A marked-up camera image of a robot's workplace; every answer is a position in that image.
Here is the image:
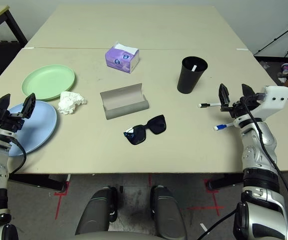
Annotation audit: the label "purple tissue pack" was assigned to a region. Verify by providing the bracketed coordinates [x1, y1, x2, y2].
[105, 41, 140, 74]

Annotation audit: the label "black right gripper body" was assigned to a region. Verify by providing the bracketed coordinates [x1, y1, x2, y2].
[220, 96, 259, 120]

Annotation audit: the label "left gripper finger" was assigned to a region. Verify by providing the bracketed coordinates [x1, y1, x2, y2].
[21, 92, 36, 120]
[0, 93, 11, 123]

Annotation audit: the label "grey robot right leg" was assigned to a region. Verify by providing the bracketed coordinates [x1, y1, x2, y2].
[150, 185, 187, 240]

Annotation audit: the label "black plastic cup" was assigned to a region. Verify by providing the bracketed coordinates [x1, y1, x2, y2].
[177, 56, 209, 95]

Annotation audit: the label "grey open glasses case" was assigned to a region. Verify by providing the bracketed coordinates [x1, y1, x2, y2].
[99, 83, 150, 121]

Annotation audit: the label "blue plastic plate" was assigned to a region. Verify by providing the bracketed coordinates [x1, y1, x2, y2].
[7, 100, 58, 157]

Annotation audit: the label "red floor tape mark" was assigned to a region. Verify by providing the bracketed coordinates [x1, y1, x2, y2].
[187, 178, 226, 216]
[53, 181, 71, 221]

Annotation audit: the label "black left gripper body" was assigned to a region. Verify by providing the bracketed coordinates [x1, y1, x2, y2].
[0, 112, 26, 137]

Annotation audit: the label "white marker blue cap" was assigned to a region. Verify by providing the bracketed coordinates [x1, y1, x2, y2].
[213, 122, 234, 131]

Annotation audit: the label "black tripod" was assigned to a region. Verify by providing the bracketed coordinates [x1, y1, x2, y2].
[253, 19, 288, 66]

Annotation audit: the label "white tissue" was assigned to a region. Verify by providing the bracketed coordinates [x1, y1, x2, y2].
[57, 91, 88, 116]

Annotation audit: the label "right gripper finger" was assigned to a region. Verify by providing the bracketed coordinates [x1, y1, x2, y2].
[218, 83, 231, 111]
[241, 83, 258, 101]

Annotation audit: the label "white marker black cap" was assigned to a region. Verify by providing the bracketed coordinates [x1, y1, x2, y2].
[198, 101, 221, 109]

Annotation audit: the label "black sunglasses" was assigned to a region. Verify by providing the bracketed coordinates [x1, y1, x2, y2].
[123, 114, 167, 146]

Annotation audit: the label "grey robot leg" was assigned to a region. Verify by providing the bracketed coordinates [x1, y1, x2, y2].
[75, 186, 118, 236]
[150, 185, 187, 240]

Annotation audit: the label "green plastic plate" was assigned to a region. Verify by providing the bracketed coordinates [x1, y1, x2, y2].
[21, 64, 76, 102]

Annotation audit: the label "grey robot left leg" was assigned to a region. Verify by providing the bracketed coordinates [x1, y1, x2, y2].
[75, 186, 118, 236]

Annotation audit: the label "black table foot bar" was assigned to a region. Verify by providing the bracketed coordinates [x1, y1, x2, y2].
[207, 172, 246, 191]
[8, 173, 68, 192]

